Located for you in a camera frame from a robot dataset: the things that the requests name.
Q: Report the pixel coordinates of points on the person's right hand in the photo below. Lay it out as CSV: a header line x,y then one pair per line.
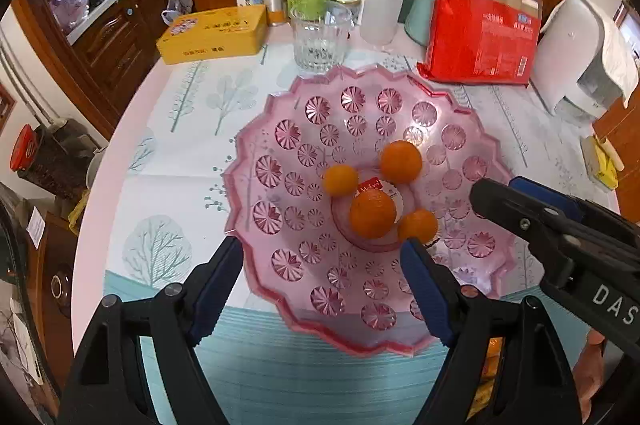
x,y
589,371

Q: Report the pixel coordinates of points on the overripe banana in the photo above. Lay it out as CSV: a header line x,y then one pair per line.
x,y
488,376

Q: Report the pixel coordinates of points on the orange tangerine with stem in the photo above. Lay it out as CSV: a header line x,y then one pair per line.
x,y
372,214

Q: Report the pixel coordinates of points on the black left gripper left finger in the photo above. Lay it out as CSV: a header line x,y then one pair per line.
x,y
108,381

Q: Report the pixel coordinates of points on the white squeeze bottle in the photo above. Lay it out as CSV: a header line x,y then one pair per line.
x,y
379,21

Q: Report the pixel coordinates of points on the pink plastic fruit bowl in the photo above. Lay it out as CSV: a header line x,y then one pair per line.
x,y
299,251

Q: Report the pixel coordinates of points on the red paper cup package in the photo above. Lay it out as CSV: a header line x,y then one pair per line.
x,y
481,42

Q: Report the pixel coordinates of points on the small orange tangerine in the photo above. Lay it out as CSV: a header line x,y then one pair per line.
x,y
340,180

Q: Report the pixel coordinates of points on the clear drinking glass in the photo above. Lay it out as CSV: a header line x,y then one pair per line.
x,y
321,42

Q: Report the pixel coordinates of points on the white appliance with cloth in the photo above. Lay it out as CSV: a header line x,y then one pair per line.
x,y
582,65

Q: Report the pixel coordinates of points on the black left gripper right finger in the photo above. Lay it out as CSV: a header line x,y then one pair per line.
x,y
505,363

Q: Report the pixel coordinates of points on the red lidded container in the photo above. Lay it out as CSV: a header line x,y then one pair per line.
x,y
25,149

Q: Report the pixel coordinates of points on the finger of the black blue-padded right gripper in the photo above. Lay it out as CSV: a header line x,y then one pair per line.
x,y
537,213

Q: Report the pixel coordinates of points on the teal ceramic vase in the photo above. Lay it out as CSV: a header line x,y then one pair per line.
x,y
418,21

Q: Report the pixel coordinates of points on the yellow tin box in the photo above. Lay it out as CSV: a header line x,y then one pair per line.
x,y
211,34

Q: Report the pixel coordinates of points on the small jar yellow lid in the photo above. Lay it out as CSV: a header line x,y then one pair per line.
x,y
353,6

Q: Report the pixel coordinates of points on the tree pattern tablecloth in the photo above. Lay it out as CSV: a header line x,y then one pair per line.
x,y
176,138

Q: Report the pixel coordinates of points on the yellow sponge pack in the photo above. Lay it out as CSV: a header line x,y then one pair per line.
x,y
603,163

